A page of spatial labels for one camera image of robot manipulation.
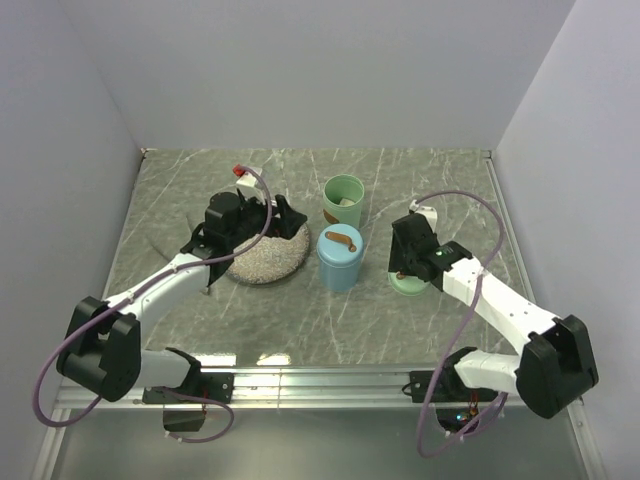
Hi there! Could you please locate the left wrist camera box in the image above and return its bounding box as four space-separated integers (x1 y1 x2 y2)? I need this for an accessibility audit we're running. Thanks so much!
232 164 263 188

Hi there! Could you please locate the aluminium front rail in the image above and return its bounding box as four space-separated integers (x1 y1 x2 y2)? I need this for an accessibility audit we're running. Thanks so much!
55 362 581 412

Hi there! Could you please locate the green cylindrical container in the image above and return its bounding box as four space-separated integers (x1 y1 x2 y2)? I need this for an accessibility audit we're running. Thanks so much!
323 174 365 230

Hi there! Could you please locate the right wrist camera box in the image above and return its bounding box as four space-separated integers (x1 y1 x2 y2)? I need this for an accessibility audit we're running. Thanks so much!
409 200 438 230

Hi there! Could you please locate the green lid brown handle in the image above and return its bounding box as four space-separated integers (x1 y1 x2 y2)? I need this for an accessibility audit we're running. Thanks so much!
388 272 428 297

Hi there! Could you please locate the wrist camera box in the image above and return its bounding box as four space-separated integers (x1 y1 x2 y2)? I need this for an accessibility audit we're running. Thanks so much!
232 164 263 188
409 200 438 230

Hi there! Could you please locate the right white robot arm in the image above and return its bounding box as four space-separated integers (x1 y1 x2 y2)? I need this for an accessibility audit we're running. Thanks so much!
388 213 599 419

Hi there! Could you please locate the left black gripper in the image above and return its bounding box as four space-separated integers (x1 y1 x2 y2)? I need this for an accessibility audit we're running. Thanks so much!
227 190 306 249

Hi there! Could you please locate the blue cylindrical container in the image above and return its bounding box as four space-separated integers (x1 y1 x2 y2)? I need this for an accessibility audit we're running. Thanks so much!
318 250 362 292

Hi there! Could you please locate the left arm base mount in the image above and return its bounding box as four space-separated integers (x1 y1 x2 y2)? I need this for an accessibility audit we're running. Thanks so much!
136 348 235 444

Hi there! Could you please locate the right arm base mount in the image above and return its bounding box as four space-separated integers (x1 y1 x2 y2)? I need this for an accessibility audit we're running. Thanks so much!
401 347 498 434

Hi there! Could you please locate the speckled ceramic plate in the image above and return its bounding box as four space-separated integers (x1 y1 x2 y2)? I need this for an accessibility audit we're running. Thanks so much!
226 224 310 286

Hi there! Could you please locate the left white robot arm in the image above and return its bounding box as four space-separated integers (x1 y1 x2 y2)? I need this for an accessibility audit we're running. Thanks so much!
56 192 307 402

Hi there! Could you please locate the blue lid brown handle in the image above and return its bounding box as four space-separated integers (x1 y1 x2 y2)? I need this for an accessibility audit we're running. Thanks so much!
317 223 364 267

